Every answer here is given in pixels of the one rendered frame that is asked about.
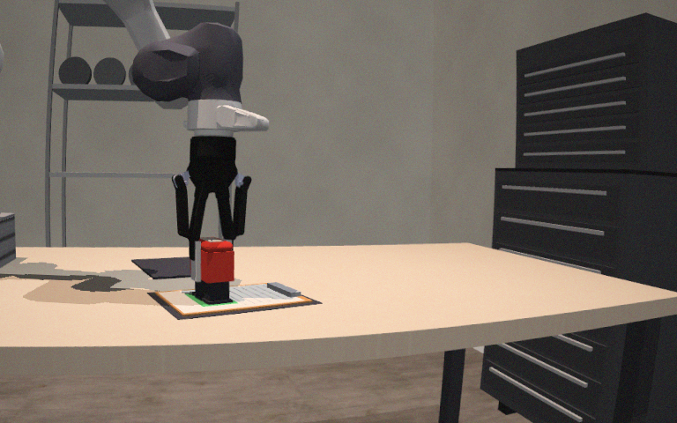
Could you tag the red and black self-inking stamp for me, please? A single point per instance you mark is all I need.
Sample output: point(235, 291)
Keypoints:
point(217, 269)

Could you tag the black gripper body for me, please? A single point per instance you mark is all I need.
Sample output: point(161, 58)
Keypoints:
point(215, 155)

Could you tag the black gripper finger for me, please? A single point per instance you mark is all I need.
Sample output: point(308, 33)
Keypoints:
point(242, 184)
point(193, 234)

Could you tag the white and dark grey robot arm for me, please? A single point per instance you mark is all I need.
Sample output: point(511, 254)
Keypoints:
point(203, 66)

